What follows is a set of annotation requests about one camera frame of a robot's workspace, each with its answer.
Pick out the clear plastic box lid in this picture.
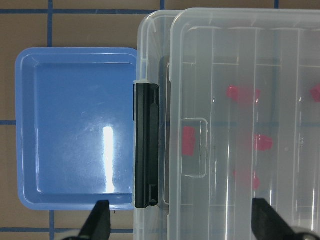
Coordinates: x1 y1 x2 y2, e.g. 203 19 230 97
167 8 320 240

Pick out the red block near latch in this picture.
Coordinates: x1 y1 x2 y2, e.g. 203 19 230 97
182 126 196 157

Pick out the clear plastic storage box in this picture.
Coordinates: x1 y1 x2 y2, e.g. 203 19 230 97
134 8 320 240

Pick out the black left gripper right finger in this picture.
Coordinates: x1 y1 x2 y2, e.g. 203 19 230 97
251 198 309 240

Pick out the red block middle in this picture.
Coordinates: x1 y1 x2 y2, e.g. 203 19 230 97
253 134 273 151

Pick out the red block front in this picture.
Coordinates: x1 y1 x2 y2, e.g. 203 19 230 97
232 170 261 191

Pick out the red block back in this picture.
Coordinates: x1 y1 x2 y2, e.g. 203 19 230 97
226 85 261 105

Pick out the blue plastic tray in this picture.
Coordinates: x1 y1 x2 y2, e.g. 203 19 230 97
15 47 137 211

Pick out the red block far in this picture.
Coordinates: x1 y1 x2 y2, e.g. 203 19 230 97
309 84 320 103

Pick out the black box latch handle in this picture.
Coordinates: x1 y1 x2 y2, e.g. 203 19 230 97
134 83 160 209

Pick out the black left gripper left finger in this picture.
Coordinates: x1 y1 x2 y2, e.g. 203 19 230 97
77 200 111 240

